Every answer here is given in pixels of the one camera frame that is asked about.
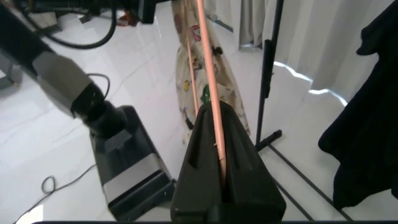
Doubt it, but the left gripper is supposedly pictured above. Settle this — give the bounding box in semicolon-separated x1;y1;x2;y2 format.
102;0;156;25

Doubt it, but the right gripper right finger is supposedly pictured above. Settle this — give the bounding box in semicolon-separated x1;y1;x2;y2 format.
219;101;287;218

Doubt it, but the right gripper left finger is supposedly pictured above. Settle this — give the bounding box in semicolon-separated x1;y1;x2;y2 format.
170;102;223;222

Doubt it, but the cream printed garment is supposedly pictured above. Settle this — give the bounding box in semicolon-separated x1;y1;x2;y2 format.
170;0;251;146

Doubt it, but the pink clothes hanger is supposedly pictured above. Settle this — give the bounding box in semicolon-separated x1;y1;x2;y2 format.
182;0;228;187

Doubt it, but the black garment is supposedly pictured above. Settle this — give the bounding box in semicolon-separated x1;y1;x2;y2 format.
317;0;398;210

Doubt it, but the black clothes rack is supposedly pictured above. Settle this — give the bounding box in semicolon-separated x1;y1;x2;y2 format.
254;0;354;222

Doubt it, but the white curtain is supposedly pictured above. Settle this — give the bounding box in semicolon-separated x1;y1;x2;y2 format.
205;0;396;103

